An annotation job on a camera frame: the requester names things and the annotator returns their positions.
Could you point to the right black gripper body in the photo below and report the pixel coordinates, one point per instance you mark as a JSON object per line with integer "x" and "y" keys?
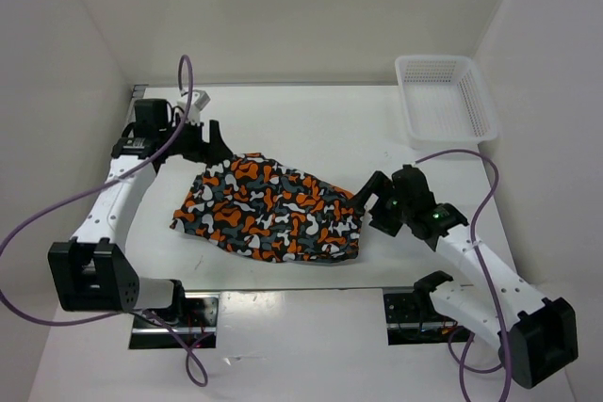
{"x": 392, "y": 213}

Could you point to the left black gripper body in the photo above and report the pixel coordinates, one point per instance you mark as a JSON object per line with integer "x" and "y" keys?
{"x": 189, "y": 144}

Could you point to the orange camouflage shorts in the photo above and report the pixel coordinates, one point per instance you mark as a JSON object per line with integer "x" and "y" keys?
{"x": 258, "y": 208}

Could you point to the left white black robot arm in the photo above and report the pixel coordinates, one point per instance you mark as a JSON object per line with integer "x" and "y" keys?
{"x": 90, "y": 271}

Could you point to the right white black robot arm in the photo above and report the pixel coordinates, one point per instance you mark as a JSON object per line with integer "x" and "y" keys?
{"x": 534, "y": 334}

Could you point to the white plastic basket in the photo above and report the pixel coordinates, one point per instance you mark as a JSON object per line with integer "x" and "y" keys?
{"x": 445, "y": 102}

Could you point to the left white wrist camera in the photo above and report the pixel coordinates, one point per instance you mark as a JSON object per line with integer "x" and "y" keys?
{"x": 190, "y": 105}

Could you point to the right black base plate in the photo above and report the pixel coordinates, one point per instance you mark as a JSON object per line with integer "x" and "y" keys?
{"x": 408, "y": 323}

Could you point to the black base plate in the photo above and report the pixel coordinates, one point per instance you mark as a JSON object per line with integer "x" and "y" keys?
{"x": 196, "y": 325}
{"x": 408, "y": 323}

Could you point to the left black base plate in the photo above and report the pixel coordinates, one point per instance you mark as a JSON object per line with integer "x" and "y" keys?
{"x": 196, "y": 325}

